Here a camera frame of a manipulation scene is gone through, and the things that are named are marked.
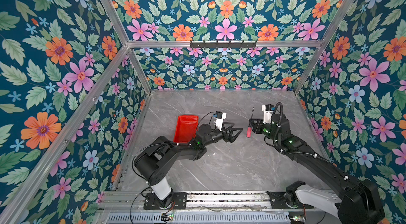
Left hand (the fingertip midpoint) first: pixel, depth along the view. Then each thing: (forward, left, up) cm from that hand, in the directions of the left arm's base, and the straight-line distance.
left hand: (240, 125), depth 76 cm
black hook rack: (+47, +4, +15) cm, 50 cm away
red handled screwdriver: (0, -5, -5) cm, 7 cm away
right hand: (+5, -6, -2) cm, 8 cm away
